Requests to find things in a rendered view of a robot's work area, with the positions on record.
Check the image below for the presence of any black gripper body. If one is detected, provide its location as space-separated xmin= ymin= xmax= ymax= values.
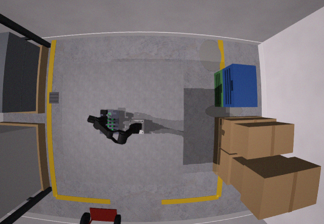
xmin=100 ymin=110 xmax=108 ymax=123

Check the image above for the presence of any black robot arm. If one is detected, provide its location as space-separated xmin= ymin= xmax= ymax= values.
xmin=87 ymin=115 xmax=142 ymax=145

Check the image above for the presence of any grey flat panel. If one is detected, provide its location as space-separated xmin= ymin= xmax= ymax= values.
xmin=106 ymin=110 xmax=119 ymax=131

